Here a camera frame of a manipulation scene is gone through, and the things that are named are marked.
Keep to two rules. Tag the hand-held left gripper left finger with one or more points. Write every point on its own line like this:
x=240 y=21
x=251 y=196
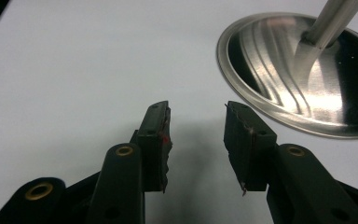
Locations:
x=154 y=149

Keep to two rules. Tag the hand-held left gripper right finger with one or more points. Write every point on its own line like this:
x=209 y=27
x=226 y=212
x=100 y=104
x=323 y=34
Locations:
x=245 y=155

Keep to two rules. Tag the steel utensil stand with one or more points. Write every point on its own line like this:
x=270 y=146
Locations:
x=292 y=87

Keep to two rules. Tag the white table mat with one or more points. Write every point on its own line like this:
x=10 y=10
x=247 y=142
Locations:
x=74 y=77

